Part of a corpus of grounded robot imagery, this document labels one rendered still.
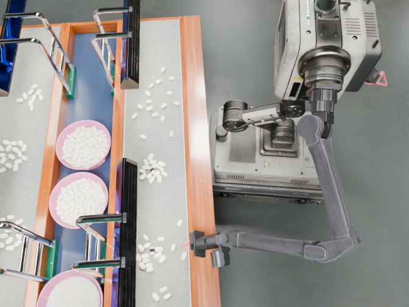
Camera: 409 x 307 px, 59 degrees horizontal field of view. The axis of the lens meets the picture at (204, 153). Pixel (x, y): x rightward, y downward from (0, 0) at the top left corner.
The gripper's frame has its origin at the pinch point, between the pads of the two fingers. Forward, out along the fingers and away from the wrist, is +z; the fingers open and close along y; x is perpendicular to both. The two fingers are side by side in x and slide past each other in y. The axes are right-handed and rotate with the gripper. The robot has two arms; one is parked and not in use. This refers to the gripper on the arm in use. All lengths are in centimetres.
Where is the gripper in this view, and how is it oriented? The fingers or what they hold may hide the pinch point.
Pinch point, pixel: (183, 247)
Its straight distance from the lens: 156.3
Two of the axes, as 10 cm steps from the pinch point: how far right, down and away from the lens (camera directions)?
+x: 6.5, 2.9, 7.1
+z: -7.6, 2.9, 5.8
